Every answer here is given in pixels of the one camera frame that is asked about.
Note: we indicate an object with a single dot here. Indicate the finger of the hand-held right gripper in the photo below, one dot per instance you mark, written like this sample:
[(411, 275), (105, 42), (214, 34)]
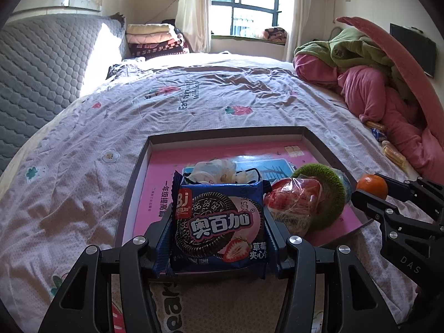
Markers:
[(406, 189), (367, 203)]

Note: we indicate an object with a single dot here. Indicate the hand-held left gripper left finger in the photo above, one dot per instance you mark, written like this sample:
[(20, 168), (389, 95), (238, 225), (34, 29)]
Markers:
[(145, 249)]

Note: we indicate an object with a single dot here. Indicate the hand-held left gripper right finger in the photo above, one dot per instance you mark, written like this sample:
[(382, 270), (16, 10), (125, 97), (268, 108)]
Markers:
[(288, 249)]

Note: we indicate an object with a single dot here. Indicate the large orange mandarin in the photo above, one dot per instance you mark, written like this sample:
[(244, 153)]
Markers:
[(372, 186)]

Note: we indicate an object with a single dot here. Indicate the clear round snack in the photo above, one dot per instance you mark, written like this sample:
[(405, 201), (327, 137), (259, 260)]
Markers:
[(347, 182), (295, 201)]

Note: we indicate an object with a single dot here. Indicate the shallow grey cardboard box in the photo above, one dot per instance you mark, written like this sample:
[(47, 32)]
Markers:
[(133, 194)]

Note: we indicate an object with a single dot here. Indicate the blue cookie packet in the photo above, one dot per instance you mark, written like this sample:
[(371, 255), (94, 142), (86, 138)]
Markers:
[(215, 225)]

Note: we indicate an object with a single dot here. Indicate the large yellow snack packet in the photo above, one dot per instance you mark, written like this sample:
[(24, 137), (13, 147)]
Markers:
[(394, 155)]

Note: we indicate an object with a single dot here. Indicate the small blue snack packet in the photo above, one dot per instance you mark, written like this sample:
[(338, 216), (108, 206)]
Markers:
[(378, 134)]

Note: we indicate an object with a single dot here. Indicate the pink book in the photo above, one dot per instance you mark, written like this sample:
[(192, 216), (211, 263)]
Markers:
[(156, 180)]

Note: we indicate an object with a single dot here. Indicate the small yellow snack packet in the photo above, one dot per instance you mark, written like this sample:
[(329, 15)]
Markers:
[(374, 125)]

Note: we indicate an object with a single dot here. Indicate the pink duvet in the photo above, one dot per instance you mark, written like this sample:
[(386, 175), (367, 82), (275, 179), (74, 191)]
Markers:
[(364, 86)]

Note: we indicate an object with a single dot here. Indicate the long pink pillow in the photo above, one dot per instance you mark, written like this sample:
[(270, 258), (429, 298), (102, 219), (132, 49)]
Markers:
[(412, 76)]

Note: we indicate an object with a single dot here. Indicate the black television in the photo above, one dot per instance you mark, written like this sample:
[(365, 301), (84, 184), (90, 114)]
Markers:
[(412, 48)]

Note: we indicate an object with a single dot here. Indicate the green blanket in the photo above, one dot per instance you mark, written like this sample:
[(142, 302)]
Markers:
[(347, 48)]

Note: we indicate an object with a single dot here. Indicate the pink strawberry print bedsheet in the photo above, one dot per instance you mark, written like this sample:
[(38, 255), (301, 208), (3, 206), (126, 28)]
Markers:
[(208, 93)]

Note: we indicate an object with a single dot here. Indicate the black white patterned cloth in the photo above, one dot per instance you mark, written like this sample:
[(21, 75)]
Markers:
[(128, 68)]

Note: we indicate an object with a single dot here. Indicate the patterned blanket on windowsill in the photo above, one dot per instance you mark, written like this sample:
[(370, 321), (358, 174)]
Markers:
[(274, 34)]

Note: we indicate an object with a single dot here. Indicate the cream curtain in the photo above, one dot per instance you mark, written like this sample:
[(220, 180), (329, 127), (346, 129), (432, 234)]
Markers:
[(194, 10), (298, 14)]

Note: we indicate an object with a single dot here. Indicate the grey quilted headboard cover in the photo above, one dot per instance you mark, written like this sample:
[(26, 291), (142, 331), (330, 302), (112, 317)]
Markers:
[(41, 69)]

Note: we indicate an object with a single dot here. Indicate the stack of folded blankets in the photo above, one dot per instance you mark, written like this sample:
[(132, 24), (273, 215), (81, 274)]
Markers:
[(156, 40)]

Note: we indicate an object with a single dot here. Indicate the window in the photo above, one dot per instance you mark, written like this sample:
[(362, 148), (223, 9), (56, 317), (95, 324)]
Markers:
[(253, 3)]

